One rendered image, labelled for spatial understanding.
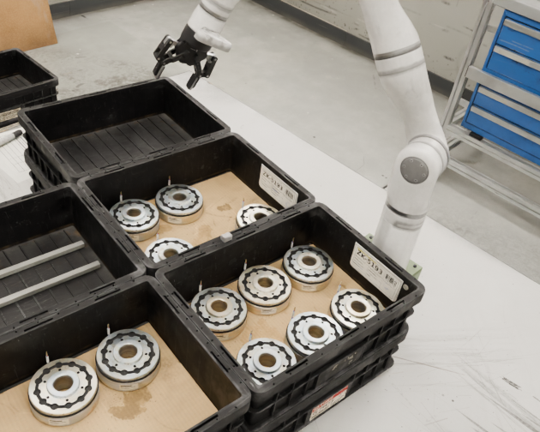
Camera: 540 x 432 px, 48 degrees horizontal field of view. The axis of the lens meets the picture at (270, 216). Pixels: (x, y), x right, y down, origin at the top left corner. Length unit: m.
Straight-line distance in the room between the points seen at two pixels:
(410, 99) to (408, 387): 0.57
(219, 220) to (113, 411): 0.50
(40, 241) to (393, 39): 0.79
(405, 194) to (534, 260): 1.69
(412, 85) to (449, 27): 2.72
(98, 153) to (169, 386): 0.68
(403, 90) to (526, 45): 1.61
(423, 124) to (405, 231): 0.23
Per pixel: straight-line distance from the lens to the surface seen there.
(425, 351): 1.35
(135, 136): 1.58
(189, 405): 1.02
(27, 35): 3.93
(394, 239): 1.34
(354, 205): 1.66
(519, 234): 3.02
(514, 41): 2.81
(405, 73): 1.20
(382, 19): 1.19
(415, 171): 1.24
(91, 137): 1.58
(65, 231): 1.30
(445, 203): 3.02
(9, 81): 2.57
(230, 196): 1.39
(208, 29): 1.40
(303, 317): 1.12
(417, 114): 1.26
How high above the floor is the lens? 1.69
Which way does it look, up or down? 39 degrees down
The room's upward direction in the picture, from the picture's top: 9 degrees clockwise
